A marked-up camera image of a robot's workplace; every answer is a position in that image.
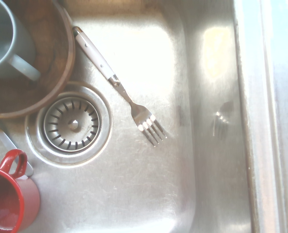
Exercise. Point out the stainless steel double sink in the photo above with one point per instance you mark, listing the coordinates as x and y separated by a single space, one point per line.
146 184

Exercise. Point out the metal sink drain strainer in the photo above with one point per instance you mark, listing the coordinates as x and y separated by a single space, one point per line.
72 122

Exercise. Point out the brown wooden bowl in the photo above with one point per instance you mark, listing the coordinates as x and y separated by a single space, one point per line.
51 60

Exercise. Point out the silver metal utensil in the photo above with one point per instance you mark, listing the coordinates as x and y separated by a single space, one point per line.
6 142

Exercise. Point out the red enamel mug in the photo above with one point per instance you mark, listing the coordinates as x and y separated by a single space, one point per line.
10 194

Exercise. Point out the grey ceramic mug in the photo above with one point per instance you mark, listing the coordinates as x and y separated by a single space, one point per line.
0 36

